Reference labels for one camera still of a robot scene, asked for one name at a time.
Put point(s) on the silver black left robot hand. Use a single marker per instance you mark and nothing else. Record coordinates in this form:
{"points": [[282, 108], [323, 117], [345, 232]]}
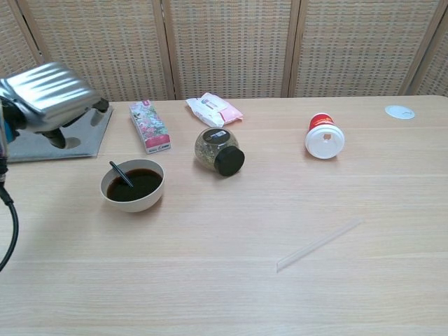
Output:
{"points": [[52, 94]]}

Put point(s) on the black plastic spoon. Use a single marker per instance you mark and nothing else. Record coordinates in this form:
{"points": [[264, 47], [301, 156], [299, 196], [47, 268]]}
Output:
{"points": [[119, 172]]}

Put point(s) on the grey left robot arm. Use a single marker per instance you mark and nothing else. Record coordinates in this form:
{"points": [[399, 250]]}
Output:
{"points": [[3, 129]]}

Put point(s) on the floral print carton box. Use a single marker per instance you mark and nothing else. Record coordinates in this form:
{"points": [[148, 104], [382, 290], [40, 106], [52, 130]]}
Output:
{"points": [[150, 126]]}

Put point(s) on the white bowl of dark liquid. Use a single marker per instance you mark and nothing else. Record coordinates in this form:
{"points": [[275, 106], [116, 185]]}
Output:
{"points": [[136, 206]]}

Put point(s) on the pink white wet wipes pack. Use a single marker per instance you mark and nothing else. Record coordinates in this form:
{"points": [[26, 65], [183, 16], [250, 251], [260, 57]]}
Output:
{"points": [[213, 110]]}

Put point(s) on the glass jar with black lid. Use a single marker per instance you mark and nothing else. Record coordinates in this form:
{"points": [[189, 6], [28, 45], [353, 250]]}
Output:
{"points": [[210, 147]]}

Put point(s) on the woven wooden folding screen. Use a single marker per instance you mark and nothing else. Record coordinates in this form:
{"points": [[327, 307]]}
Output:
{"points": [[227, 45]]}

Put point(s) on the red paper cup white lid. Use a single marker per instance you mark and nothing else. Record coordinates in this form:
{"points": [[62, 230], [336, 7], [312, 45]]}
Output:
{"points": [[323, 141]]}

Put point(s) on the clear plastic straw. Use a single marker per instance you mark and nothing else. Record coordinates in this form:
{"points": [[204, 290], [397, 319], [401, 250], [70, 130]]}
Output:
{"points": [[316, 246]]}

